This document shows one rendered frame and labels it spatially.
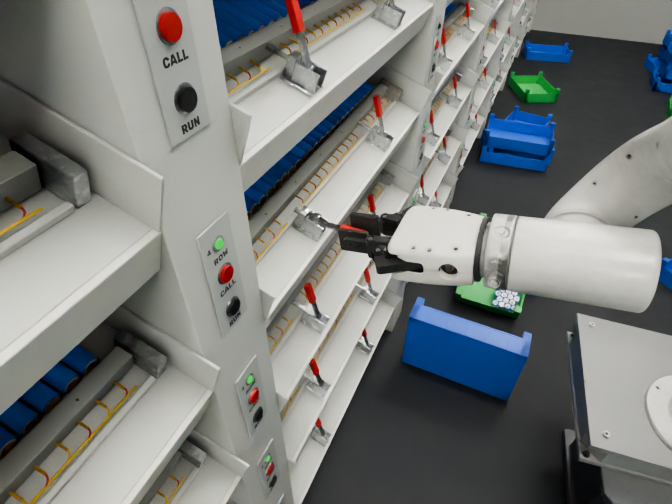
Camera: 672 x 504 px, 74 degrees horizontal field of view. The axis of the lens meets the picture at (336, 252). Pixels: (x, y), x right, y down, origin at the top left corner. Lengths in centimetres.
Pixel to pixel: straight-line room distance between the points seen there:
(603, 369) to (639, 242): 57
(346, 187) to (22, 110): 46
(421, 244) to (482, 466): 82
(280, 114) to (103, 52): 22
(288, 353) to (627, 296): 46
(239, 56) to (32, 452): 38
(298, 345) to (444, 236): 32
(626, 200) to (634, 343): 59
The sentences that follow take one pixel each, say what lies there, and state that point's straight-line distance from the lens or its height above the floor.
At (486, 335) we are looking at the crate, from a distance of 121.
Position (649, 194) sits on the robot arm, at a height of 84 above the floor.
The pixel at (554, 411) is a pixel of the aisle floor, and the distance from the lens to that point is 139.
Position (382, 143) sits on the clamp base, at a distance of 80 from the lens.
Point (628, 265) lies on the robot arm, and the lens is 50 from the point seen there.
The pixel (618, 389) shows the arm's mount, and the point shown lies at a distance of 104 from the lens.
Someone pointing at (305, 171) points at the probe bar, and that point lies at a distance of 66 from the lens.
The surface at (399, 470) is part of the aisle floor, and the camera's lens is 120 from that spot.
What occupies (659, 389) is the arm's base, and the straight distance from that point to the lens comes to 107.
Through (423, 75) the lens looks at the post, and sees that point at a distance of 95.
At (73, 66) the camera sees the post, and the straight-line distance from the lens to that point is 30.
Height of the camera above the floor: 110
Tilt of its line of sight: 41 degrees down
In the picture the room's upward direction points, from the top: straight up
